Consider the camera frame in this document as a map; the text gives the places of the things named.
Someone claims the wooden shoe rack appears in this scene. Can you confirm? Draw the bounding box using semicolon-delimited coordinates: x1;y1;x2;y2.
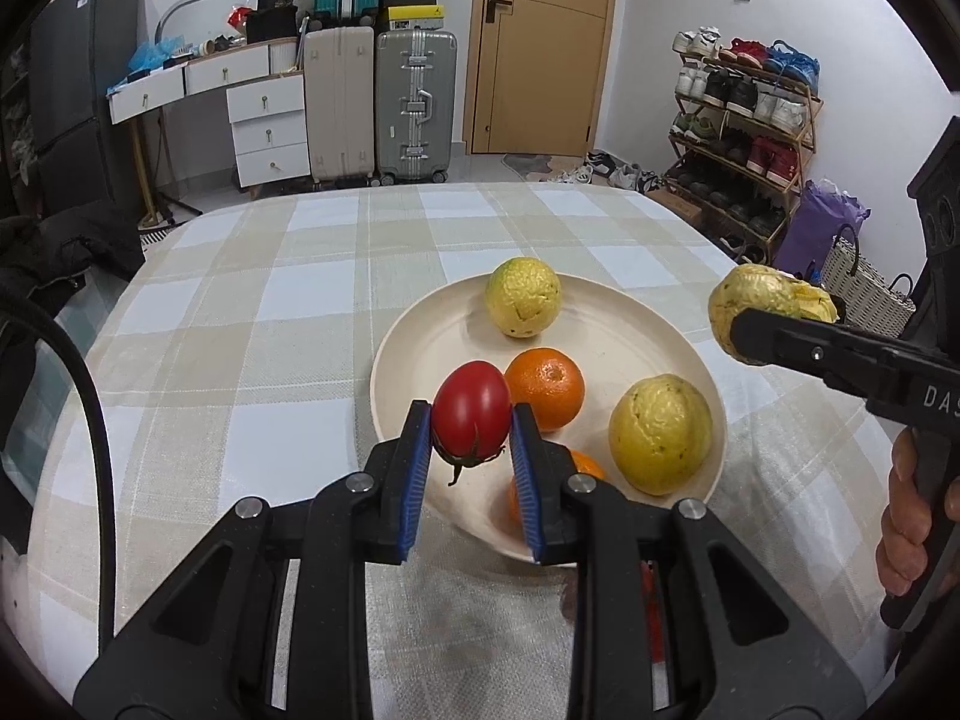
666;30;824;256

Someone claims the black cable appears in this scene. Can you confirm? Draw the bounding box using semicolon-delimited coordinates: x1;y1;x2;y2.
0;292;117;638

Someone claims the patterned door mat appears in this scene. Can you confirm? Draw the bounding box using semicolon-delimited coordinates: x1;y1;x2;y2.
501;154;575;181

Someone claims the woven basket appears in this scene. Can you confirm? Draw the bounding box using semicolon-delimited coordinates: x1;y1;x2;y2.
821;236;917;338

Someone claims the wooden door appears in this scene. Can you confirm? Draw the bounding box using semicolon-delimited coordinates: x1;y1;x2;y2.
463;0;622;158

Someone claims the yellow and black shoe box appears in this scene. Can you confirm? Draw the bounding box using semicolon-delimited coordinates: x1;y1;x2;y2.
382;4;445;35

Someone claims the dark grey refrigerator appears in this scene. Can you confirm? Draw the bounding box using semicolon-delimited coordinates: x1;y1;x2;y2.
30;0;143;211

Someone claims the purple bag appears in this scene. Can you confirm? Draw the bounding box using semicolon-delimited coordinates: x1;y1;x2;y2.
772;178;871;278

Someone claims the beige suitcase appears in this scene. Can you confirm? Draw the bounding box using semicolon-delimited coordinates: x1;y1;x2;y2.
302;25;376;185

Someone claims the assorted shoes collection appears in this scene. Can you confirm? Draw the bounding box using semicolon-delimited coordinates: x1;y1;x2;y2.
670;26;822;241

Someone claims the black puffer jacket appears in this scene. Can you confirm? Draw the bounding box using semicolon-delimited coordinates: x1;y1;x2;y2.
0;202;147;421

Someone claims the pile of sneakers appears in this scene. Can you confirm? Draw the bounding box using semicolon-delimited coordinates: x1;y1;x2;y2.
547;150;665;196

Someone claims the small cardboard carton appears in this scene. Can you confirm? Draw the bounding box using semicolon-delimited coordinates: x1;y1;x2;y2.
645;187;706;226

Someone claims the red tomato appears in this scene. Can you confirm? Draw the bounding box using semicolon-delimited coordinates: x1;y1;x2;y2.
431;360;513;487
639;561;667;665

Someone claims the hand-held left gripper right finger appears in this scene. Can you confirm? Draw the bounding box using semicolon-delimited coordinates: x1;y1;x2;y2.
510;403;867;720

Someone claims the orange mandarin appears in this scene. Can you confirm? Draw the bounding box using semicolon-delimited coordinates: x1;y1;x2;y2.
508;448;607;541
504;347;586;432

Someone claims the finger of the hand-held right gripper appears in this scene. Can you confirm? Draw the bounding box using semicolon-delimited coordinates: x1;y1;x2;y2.
729;307;923;407

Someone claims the silver suitcase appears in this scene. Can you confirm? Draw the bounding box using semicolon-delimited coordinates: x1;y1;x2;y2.
375;28;458;187

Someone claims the white desk with drawers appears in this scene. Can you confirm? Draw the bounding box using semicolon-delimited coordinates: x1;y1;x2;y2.
107;37;312;192

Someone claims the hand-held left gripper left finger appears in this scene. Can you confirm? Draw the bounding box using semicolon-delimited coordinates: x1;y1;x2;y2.
73;399;434;720

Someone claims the yellow guava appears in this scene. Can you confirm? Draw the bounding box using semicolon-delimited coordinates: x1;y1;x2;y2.
484;257;562;338
607;373;713;497

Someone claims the cream round plate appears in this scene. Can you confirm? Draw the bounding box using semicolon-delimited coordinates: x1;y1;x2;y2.
371;272;727;567

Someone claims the brown-blotched guava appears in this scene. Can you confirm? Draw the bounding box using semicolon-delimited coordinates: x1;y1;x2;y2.
708;264;839;367

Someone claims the person's right hand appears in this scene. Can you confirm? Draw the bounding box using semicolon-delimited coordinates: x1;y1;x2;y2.
876;427;960;597

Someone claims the blue plastic bag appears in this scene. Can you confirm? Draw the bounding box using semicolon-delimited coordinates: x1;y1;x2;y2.
127;37;185;76

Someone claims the dark open cabinet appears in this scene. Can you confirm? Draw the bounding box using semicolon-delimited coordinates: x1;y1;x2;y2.
0;37;38;188

